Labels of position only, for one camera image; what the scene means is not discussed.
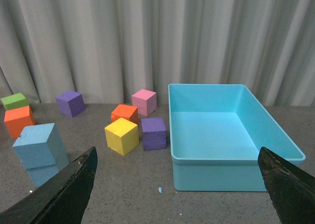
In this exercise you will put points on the pink foam cube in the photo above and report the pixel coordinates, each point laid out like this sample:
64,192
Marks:
146,101

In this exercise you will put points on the orange foam cube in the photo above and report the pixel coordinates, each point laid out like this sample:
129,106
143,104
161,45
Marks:
127,112
16,119

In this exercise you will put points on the green foam cube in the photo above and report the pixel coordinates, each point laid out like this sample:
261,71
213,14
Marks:
14,101

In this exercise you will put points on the grey pleated curtain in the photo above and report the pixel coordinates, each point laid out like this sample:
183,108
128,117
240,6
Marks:
109,49

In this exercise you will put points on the yellow foam cube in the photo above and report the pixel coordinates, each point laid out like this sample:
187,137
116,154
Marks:
122,136

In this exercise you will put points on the orange foam cube left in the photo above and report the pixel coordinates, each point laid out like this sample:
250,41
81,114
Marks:
16,119

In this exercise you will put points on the light blue foam cube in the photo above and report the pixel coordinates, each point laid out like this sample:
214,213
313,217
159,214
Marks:
40,146
47,167

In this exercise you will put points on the cyan plastic bin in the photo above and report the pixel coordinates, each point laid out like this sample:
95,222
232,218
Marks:
216,133

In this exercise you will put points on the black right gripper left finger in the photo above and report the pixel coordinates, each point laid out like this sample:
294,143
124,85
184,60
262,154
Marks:
62,199

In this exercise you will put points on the purple foam cube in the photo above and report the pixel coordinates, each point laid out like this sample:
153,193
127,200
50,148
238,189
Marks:
154,134
70,103

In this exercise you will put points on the orange foam cube right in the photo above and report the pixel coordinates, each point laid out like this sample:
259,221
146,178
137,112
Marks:
127,112

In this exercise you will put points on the purple foam cube rear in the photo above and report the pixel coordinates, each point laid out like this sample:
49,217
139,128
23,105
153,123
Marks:
70,103

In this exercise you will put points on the purple foam cube right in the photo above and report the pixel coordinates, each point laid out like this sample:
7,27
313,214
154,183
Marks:
154,134

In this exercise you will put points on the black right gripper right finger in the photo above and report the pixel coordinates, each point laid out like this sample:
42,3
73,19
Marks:
291,189

